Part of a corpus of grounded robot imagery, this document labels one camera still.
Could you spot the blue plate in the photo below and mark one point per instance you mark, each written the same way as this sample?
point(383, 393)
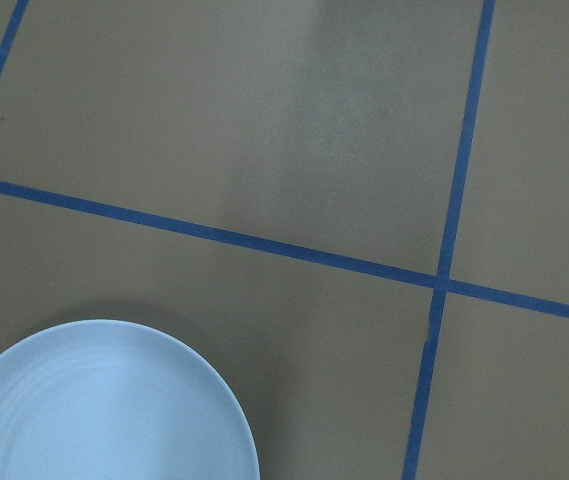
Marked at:
point(106, 399)

